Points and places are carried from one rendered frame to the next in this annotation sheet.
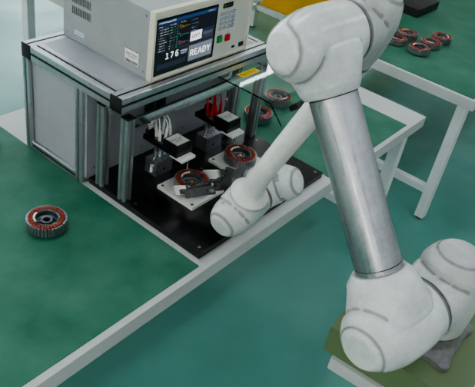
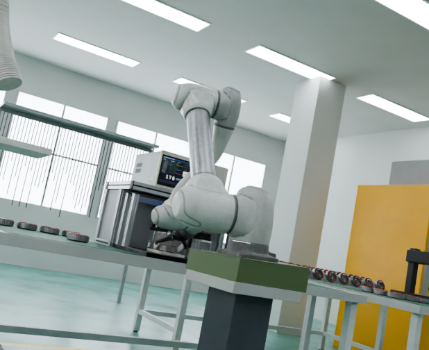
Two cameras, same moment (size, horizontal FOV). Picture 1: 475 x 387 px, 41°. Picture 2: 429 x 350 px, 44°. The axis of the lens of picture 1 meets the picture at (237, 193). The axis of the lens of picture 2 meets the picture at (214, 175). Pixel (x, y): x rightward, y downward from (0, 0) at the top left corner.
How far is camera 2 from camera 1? 191 cm
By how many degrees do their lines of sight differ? 51
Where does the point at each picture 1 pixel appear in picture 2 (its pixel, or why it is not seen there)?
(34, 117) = (101, 223)
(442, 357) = (244, 252)
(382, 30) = (225, 98)
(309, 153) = not seen: hidden behind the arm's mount
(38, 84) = (107, 201)
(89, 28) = (139, 176)
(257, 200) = not seen: hidden behind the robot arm
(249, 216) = (169, 210)
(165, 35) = (166, 164)
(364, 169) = (200, 133)
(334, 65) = (193, 95)
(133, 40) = (153, 169)
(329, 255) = not seen: outside the picture
